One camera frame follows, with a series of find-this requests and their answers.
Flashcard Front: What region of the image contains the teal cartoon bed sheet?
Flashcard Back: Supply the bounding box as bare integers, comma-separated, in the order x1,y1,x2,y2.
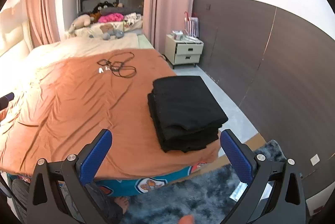
6,160,210,198

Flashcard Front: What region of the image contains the person's bare foot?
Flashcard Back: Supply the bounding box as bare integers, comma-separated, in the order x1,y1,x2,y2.
113,197,129,214

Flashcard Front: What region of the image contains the grey fluffy rug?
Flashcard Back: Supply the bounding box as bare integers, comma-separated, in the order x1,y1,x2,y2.
120,139,287,224

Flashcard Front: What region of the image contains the orange-brown duvet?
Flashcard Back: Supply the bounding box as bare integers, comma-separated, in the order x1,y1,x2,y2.
1,49,219,179

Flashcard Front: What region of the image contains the folded black clothes stack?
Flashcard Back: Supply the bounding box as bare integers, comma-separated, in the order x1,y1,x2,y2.
148,76,228,153

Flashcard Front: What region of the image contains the cream bedside table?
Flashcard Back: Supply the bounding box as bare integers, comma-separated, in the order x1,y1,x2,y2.
164,35,204,68

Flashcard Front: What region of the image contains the white teddy bear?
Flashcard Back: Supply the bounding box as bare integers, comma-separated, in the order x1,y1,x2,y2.
68,14,94,34

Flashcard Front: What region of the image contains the striped gift bag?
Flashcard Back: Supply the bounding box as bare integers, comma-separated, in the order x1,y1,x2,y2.
183,11,199,38

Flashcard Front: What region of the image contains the pink plush toy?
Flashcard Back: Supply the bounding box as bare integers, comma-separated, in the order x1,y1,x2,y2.
98,13,124,23

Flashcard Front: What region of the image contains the cream upholstered headboard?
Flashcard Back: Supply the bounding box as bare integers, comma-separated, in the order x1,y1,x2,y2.
1,3,33,58

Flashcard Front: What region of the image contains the black cable on bed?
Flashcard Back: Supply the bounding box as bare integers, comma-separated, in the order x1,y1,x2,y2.
97,51,138,79

